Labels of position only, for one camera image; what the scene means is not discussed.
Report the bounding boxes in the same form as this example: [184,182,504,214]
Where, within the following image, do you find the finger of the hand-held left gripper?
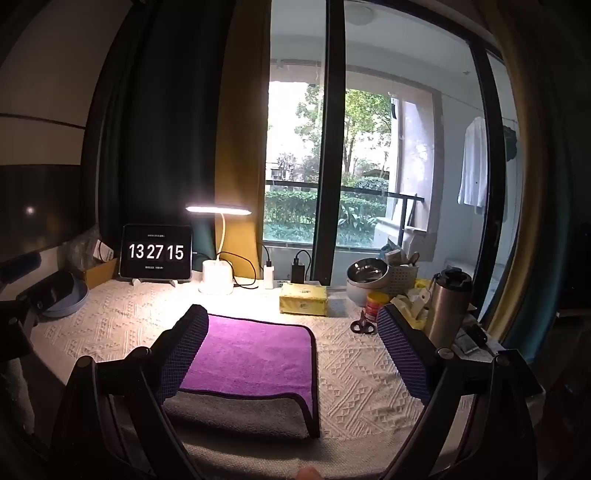
[0,258,38,283]
[16,271,77,324]

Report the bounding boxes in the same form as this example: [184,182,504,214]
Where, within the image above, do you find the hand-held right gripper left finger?
[48,304,211,480]

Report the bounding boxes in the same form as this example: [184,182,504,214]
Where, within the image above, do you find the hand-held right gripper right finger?
[376,302,546,480]

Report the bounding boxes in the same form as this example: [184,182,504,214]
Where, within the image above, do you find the purple towel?
[178,314,321,439]

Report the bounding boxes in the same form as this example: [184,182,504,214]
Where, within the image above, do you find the blue grey bowl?
[41,270,89,319]

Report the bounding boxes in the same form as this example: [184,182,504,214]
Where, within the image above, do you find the white knitted tablecloth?
[30,277,513,480]

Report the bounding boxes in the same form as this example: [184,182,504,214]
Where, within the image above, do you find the black scissors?
[350,309,376,335]

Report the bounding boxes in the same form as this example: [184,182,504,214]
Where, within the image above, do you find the yellow lidded jar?
[366,292,391,324]

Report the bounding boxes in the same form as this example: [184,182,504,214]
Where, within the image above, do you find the clear plastic bag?
[62,225,103,273]

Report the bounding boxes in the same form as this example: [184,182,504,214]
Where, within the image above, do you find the cardboard box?
[76,257,121,291]

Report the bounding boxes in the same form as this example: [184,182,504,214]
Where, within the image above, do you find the dark screen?
[0,164,95,264]

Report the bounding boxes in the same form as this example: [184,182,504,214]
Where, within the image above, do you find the stainless steel thermos bottle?
[424,268,474,352]

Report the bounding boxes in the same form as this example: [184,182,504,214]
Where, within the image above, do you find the small black device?
[457,323,490,354]

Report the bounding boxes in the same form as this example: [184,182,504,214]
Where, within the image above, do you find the white tablet stand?
[130,276,178,288]

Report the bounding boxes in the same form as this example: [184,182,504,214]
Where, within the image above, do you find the white plastic basket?
[384,263,421,298]

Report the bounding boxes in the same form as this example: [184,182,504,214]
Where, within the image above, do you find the grey towel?
[161,391,319,440]

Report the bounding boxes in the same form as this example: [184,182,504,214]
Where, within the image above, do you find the white desk lamp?
[185,204,254,295]

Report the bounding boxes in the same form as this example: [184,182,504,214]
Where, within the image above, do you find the stainless steel bowl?
[346,258,389,306]

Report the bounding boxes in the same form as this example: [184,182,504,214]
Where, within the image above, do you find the tablet with clock display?
[119,224,194,281]

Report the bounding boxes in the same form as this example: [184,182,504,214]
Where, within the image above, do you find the white power strip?
[275,278,334,288]

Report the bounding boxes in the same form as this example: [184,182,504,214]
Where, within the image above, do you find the yellow tissue pack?
[279,282,329,317]

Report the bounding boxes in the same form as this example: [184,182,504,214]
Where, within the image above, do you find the black balcony railing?
[265,179,426,229]

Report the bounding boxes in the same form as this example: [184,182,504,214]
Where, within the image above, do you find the white hanging shirt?
[457,116,489,217]

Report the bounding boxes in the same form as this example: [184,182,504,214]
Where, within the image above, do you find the dark green curtain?
[97,0,236,264]

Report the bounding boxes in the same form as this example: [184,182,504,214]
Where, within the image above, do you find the yellow curtain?
[213,0,272,280]

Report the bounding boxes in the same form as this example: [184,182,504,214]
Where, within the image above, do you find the teal hanging garment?
[502,124,519,163]

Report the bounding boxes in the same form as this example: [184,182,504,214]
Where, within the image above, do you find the black cable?
[217,244,273,291]

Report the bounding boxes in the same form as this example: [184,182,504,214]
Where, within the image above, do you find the black window frame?
[315,0,348,287]

